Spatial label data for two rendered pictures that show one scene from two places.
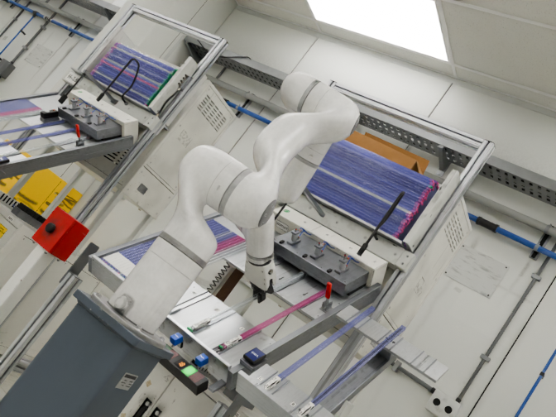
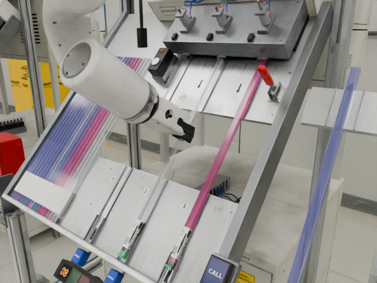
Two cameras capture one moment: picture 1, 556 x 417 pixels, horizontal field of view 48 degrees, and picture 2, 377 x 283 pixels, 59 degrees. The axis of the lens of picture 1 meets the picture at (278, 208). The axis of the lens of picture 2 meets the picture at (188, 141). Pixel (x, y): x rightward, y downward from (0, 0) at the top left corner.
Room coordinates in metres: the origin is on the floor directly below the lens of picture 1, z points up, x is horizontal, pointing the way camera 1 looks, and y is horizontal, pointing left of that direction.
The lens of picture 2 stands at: (1.29, -0.17, 1.16)
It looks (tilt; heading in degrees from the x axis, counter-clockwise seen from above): 18 degrees down; 3
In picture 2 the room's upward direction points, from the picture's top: straight up
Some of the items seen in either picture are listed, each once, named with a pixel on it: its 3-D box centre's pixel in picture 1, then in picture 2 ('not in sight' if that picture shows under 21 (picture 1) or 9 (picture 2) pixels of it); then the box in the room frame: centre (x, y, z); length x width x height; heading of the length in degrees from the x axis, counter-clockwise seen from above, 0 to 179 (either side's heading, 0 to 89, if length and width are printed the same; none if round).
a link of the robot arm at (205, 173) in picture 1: (202, 200); not in sight; (1.38, 0.14, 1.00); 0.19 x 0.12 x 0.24; 76
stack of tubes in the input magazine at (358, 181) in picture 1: (364, 188); not in sight; (2.31, -0.22, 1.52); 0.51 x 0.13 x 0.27; 56
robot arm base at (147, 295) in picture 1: (154, 286); not in sight; (1.37, 0.11, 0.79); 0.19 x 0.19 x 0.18
